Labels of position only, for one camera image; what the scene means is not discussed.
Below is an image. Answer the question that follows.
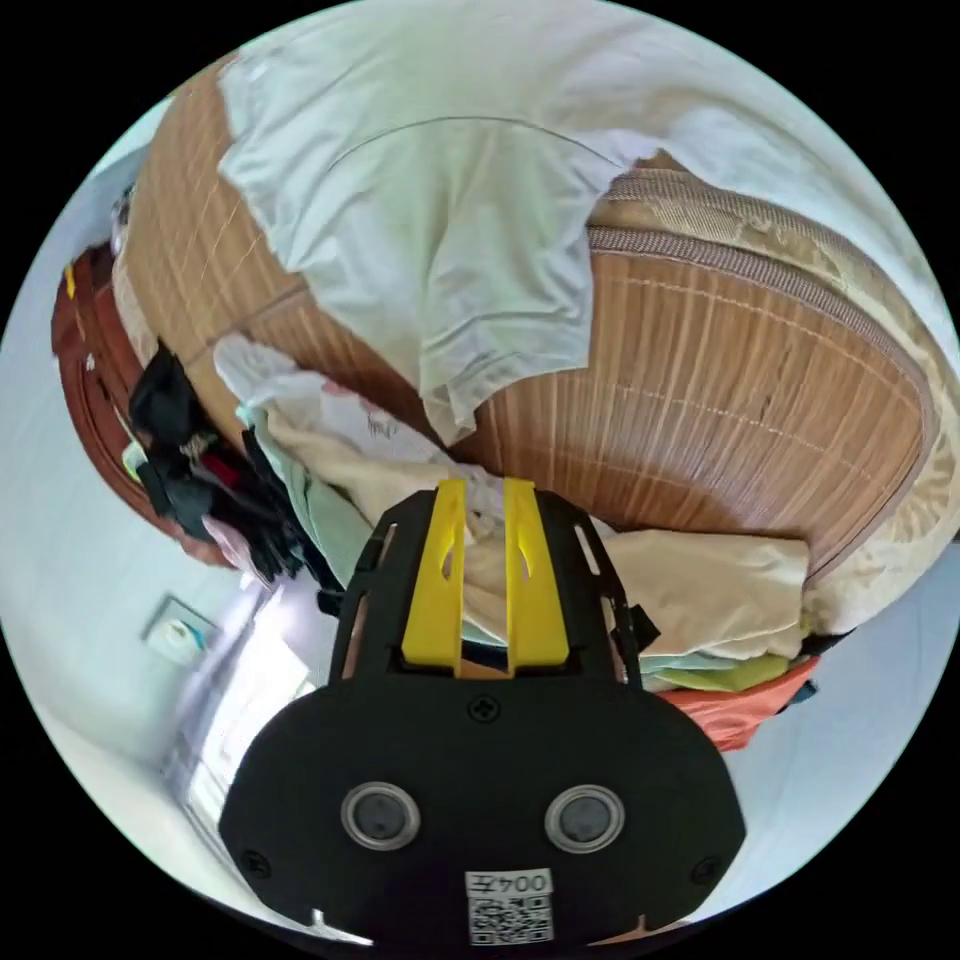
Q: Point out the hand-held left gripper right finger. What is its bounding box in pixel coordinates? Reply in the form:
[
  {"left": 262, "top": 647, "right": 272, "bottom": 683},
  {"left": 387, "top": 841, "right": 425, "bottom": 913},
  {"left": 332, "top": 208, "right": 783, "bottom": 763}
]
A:
[{"left": 503, "top": 477, "right": 568, "bottom": 671}]

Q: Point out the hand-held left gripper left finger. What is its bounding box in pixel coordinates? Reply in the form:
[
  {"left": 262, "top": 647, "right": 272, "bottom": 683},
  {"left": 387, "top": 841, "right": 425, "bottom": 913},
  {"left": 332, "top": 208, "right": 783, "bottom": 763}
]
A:
[{"left": 401, "top": 479, "right": 467, "bottom": 671}]

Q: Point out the light green short sleeve shirt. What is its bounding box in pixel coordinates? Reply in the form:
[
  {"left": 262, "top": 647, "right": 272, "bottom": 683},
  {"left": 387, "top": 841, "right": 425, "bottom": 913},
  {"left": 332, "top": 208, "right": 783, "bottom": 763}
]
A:
[{"left": 215, "top": 0, "right": 960, "bottom": 448}]

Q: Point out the pile of clothes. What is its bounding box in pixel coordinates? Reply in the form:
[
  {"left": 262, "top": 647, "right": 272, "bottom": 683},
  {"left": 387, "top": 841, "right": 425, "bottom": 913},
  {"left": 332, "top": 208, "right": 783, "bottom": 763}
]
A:
[{"left": 127, "top": 333, "right": 823, "bottom": 754}]

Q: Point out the bed with woven mat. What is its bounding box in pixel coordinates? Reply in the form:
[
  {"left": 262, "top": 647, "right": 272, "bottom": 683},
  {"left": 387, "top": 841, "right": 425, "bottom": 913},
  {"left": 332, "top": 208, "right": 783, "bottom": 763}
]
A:
[{"left": 50, "top": 71, "right": 960, "bottom": 639}]

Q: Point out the white wall switch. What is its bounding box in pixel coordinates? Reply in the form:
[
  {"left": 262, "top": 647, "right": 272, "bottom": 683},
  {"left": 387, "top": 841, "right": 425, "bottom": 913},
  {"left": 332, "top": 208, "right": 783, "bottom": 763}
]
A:
[{"left": 142, "top": 594, "right": 219, "bottom": 665}]

